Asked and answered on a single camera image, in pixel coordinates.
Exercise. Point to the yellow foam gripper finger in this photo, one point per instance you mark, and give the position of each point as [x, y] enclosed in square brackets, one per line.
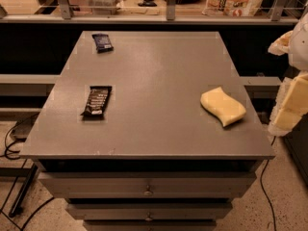
[282, 45]
[291, 105]

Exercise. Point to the yellow wavy sponge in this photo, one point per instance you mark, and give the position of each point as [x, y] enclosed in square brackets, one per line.
[227, 109]

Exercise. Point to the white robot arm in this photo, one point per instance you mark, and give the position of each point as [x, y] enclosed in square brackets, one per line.
[298, 56]

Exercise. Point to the colourful printed bag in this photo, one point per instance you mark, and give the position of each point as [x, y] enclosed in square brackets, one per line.
[234, 0]

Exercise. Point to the grey drawer cabinet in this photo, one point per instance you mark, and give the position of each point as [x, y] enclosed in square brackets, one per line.
[154, 121]

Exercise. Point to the dark blue snack packet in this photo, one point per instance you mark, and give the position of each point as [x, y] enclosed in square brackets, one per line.
[102, 43]

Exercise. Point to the black candy bar wrapper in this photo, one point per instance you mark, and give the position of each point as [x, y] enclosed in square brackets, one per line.
[97, 101]

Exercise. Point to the middle grey drawer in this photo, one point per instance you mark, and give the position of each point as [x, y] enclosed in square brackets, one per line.
[149, 211]

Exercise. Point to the grey drawer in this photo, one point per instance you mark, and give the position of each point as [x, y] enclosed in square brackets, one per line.
[149, 211]
[147, 185]
[103, 225]

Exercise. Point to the bottom grey drawer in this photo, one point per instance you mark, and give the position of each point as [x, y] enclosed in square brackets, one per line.
[103, 225]

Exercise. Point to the top grey drawer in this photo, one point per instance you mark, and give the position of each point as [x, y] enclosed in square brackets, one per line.
[147, 185]

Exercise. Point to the grey low shelf bench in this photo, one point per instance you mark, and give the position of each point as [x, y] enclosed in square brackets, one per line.
[26, 84]

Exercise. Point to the black floor stand leg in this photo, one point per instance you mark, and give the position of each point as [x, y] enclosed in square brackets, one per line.
[28, 174]

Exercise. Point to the metal railing frame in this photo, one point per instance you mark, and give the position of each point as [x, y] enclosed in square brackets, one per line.
[287, 12]

